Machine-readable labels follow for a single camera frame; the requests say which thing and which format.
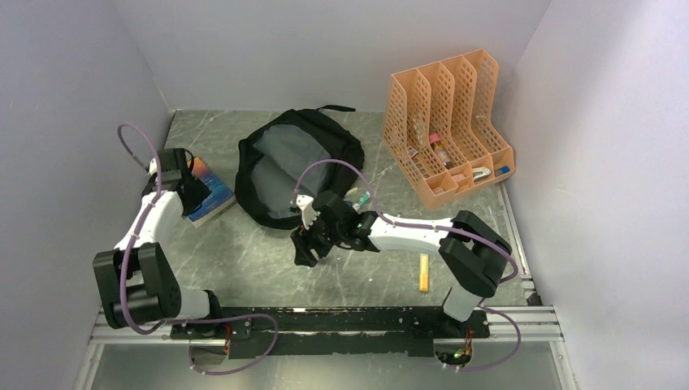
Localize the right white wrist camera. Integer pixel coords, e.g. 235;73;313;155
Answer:
295;195;318;230

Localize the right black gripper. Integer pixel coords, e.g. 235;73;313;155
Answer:
290;210;345;267

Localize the black student backpack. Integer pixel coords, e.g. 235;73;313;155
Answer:
235;105;365;230

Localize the blue orange paperback book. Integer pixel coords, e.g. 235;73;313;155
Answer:
187;157;235;228

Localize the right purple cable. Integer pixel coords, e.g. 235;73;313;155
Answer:
292;158;522;372

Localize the pink capped bottle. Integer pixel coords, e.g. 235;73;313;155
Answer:
428;132;453;169

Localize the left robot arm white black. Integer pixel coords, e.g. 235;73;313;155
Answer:
93;148;225;338

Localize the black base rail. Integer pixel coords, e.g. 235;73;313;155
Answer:
170;306;490;359

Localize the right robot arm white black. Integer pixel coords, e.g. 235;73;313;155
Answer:
290;191;511;336

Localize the aluminium frame rail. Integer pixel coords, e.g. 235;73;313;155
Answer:
89;306;564;345

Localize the green capped white marker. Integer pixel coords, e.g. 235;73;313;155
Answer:
353;192;371;211

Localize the yellow highlighter marker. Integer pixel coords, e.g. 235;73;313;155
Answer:
418;253;429;293

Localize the orange plastic file organizer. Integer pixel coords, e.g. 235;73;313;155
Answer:
382;50;516;209

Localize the silver stapler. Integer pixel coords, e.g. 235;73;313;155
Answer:
472;167;492;183

